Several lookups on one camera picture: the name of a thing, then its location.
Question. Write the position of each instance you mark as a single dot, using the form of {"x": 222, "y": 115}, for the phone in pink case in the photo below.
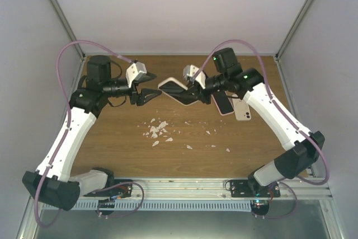
{"x": 223, "y": 103}

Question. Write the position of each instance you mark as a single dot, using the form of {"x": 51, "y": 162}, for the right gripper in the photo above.
{"x": 199, "y": 94}

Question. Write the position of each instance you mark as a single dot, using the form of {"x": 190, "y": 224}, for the aluminium front rail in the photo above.
{"x": 161, "y": 188}

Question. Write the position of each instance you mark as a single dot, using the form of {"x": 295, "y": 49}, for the cream cased phone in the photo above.
{"x": 241, "y": 110}

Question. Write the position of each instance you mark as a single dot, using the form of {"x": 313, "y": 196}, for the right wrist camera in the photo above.
{"x": 189, "y": 73}

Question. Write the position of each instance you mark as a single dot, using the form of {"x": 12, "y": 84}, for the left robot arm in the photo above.
{"x": 51, "y": 183}

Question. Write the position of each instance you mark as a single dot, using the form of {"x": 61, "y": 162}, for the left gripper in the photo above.
{"x": 140, "y": 97}

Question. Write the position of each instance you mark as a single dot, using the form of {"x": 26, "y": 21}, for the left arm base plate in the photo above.
{"x": 122, "y": 191}

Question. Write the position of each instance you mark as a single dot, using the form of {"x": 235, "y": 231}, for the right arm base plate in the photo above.
{"x": 239, "y": 188}

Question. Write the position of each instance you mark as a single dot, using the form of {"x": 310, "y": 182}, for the white debris pile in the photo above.
{"x": 157, "y": 131}

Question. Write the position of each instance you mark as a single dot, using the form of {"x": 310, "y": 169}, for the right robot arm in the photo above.
{"x": 302, "y": 147}

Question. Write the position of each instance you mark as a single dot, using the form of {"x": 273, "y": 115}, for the slotted cable duct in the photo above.
{"x": 180, "y": 205}

